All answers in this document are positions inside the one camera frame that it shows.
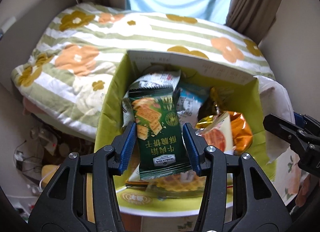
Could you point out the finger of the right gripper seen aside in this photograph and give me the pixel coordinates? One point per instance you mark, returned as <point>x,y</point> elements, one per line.
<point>302,136</point>

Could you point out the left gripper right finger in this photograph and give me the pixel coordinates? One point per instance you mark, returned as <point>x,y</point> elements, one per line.
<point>237,196</point>

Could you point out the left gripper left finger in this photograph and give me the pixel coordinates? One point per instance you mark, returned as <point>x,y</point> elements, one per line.
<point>81,195</point>

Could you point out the dark green biscuit packet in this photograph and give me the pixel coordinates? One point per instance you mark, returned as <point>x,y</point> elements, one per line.
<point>159,135</point>

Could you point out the floral cream tablecloth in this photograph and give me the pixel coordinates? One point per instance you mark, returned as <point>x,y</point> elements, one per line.
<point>287,179</point>

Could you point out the clear waffle snack bag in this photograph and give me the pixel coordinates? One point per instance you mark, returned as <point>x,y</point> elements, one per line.
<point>175,186</point>

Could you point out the orange cream snack bag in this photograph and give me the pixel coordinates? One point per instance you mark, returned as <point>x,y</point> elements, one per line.
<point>241,133</point>

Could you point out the yellow snack bag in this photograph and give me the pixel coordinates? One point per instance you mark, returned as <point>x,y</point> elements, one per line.
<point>216,103</point>

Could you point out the blue white snack bag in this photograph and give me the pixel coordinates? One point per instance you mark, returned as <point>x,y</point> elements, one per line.
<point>192,97</point>

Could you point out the floral striped quilt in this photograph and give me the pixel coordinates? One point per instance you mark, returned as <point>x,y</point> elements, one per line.
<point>71,68</point>

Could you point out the green cardboard box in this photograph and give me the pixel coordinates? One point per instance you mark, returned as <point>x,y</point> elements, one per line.
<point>194,70</point>

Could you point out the grey silver snack bag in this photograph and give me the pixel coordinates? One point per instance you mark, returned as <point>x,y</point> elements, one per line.
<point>159,79</point>

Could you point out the right brown curtain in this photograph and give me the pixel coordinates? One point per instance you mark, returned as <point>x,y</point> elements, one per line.
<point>252,18</point>

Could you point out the grey headboard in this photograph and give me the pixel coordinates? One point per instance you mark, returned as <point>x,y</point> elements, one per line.
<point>22,37</point>

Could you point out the power strip with cables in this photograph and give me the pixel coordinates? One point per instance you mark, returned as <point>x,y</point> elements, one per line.
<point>29,158</point>

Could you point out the cheese ring snack bag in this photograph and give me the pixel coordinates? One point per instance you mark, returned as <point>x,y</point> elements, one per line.
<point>217,131</point>

